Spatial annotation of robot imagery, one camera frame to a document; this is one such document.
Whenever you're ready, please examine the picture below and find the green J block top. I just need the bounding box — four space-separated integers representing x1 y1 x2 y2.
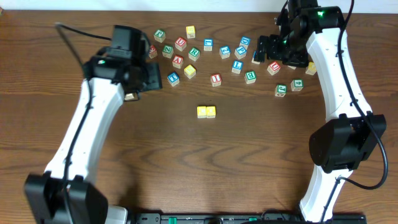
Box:
154 29 166 43

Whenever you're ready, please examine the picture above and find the red U block right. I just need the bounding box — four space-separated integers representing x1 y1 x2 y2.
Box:
267 61 280 75

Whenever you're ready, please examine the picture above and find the green J block lower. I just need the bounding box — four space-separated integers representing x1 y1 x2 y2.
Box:
275 84 287 97

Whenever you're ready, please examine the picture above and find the blue 2 block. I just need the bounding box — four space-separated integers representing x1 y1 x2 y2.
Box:
220 45 231 59

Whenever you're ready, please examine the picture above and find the blue L block top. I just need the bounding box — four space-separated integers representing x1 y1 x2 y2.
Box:
203 39 213 52

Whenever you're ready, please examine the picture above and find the blue l block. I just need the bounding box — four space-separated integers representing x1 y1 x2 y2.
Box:
231 60 244 74
203 39 213 52

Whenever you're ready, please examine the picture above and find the red A block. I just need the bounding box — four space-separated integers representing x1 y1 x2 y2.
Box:
172 55 183 69

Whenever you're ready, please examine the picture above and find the green 4 block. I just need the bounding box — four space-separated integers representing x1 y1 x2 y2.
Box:
290 79 303 91

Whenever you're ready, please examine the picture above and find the green R block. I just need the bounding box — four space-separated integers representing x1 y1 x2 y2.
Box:
188 47 200 62

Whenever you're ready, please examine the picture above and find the yellow C block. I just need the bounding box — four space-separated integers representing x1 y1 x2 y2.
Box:
197 106 207 118

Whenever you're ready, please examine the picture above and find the blue D block upper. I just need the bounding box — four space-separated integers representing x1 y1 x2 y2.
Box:
239 36 251 49

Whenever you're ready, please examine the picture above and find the green j block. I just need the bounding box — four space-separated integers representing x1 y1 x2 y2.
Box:
154 29 166 43
275 84 287 97

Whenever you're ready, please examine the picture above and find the plain wooden picture block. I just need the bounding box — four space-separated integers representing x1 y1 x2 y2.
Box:
124 93 140 101

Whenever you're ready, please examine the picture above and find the yellow G block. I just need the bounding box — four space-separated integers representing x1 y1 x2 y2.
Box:
305 62 317 75

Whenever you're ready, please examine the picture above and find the blue L block lower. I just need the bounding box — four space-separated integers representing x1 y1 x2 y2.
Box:
231 60 244 74

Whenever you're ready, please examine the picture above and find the blue T block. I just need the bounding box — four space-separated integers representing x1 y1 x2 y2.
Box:
167 72 180 86

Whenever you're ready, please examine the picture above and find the blue 5 block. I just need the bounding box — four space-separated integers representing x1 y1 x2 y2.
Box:
251 51 260 65

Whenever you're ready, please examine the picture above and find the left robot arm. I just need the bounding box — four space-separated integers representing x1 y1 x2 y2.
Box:
24 25 162 223

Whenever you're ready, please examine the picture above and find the green B block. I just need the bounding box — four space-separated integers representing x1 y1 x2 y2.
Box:
244 71 257 84

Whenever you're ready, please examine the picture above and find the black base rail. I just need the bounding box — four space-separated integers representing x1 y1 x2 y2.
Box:
129 212 368 224

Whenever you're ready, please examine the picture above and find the yellow O block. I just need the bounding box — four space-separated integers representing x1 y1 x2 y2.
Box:
206 106 216 118

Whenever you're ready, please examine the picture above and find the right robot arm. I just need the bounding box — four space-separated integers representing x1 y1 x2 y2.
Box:
254 1 386 223

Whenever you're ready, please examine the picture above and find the red u block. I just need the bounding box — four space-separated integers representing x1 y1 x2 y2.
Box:
267 61 280 75
175 37 187 52

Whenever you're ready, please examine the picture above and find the yellow S block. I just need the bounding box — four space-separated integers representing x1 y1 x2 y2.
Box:
184 65 197 79

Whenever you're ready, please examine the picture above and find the red U block left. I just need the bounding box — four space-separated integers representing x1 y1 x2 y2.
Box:
175 37 187 52

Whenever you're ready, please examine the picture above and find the green Z block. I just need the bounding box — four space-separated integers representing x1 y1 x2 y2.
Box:
162 45 174 58

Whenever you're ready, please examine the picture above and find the red I block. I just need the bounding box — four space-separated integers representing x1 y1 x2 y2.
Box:
210 73 222 87

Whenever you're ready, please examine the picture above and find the blue P block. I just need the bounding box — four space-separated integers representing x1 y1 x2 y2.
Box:
234 46 247 59

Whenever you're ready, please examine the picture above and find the plain yellow block top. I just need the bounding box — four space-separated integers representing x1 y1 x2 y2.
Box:
186 26 196 39

